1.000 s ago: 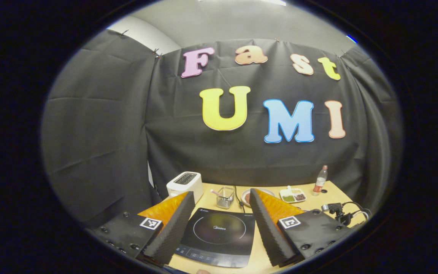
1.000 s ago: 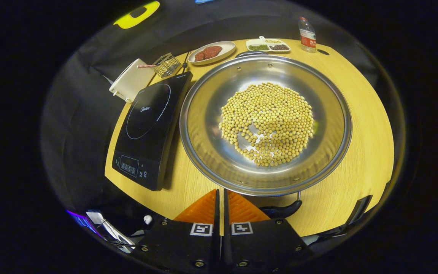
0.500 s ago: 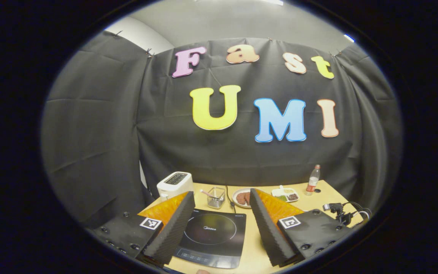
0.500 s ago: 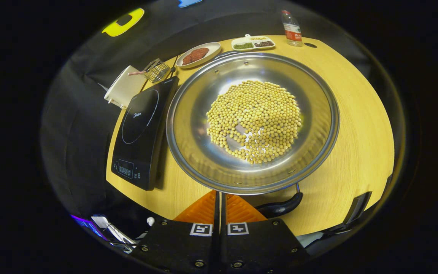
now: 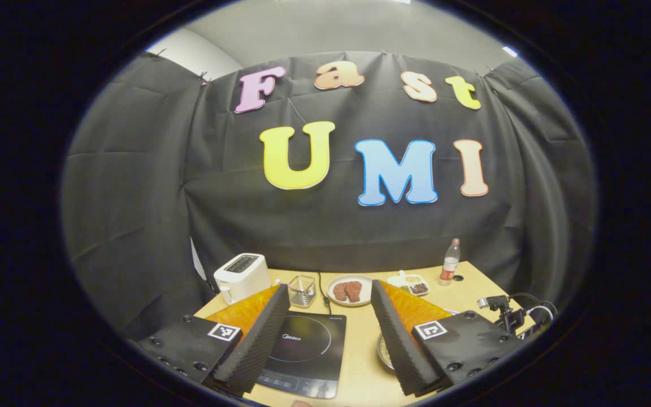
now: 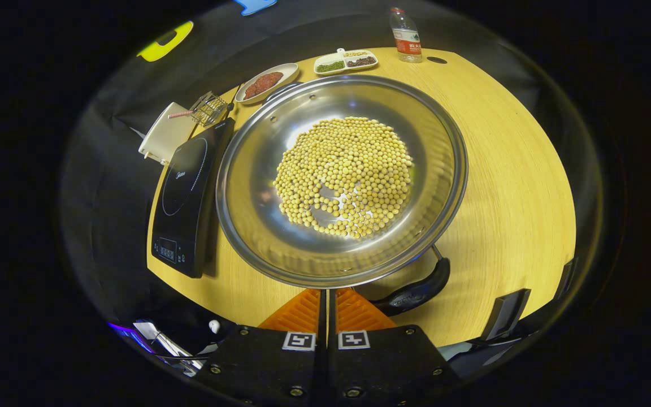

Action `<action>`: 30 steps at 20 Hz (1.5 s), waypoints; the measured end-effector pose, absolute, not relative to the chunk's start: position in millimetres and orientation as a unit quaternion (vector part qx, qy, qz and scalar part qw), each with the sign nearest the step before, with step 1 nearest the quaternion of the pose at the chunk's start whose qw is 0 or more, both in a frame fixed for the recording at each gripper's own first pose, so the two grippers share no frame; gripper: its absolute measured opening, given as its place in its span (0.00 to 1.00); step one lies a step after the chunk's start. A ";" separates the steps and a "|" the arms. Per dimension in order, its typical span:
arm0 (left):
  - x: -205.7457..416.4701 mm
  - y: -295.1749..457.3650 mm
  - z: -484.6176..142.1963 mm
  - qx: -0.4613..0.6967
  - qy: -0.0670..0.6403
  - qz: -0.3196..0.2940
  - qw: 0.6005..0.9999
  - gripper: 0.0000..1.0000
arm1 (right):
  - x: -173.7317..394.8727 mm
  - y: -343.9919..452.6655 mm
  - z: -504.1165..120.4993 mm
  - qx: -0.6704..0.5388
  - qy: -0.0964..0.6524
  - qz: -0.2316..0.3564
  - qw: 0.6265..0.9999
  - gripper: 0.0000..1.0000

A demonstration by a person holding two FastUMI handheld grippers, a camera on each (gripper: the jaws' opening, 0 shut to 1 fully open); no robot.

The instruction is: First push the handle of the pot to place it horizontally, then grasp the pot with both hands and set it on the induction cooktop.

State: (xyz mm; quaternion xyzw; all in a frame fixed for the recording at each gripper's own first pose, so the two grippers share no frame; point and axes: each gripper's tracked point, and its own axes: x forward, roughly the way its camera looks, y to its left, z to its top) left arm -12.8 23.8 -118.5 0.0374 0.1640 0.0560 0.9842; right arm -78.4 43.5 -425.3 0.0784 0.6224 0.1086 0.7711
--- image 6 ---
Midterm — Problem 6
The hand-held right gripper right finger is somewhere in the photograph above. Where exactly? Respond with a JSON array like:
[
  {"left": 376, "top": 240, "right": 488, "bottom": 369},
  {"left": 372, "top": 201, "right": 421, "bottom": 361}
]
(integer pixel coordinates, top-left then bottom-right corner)
[{"left": 328, "top": 287, "right": 462, "bottom": 405}]

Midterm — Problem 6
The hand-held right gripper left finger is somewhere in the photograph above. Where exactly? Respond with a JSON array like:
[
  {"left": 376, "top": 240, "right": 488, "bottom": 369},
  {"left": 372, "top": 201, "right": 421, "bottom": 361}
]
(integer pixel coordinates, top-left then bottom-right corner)
[{"left": 198, "top": 288, "right": 327, "bottom": 405}]

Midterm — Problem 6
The black induction cooktop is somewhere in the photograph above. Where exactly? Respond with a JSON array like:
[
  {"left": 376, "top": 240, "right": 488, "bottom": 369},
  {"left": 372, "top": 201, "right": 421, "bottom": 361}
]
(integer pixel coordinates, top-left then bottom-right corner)
[{"left": 151, "top": 118, "right": 236, "bottom": 279}]

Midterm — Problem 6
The stainless steel pot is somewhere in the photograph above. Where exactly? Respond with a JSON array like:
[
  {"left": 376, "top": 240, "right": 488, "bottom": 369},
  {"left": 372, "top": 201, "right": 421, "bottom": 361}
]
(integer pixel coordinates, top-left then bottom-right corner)
[{"left": 215, "top": 75, "right": 468, "bottom": 317}]

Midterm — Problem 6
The pile of soybeans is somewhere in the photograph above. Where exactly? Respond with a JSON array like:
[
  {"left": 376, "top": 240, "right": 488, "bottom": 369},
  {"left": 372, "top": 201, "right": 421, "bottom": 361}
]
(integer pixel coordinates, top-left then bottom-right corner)
[{"left": 274, "top": 116, "right": 415, "bottom": 240}]

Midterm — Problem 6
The white toaster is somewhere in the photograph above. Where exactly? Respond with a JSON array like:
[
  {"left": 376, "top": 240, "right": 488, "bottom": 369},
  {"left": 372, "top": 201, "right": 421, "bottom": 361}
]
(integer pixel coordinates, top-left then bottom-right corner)
[{"left": 138, "top": 102, "right": 196, "bottom": 166}]

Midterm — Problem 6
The large brown steak piece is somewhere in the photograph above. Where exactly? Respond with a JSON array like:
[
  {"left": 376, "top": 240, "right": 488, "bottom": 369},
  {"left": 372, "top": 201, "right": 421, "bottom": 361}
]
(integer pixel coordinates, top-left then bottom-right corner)
[{"left": 255, "top": 72, "right": 284, "bottom": 91}]

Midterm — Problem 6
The white oval plate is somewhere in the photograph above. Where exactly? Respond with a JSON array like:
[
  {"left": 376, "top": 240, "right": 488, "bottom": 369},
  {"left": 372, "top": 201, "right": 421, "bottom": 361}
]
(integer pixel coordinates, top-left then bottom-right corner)
[{"left": 235, "top": 63, "right": 300, "bottom": 106}]

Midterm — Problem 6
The white divided dish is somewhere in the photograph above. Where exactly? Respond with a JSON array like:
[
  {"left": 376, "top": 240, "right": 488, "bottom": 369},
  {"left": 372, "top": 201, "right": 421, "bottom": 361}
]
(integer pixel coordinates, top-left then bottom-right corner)
[{"left": 314, "top": 48, "right": 379, "bottom": 76}]

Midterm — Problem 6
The clear plastic water bottle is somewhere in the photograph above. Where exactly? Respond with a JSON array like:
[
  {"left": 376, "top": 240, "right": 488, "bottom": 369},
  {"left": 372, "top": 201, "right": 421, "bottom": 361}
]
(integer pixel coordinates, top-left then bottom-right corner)
[{"left": 389, "top": 7, "right": 423, "bottom": 63}]

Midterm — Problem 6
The metal wire rack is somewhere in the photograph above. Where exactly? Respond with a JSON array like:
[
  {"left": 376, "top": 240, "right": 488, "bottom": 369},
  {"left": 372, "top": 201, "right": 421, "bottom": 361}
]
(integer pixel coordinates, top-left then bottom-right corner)
[{"left": 190, "top": 92, "right": 229, "bottom": 127}]

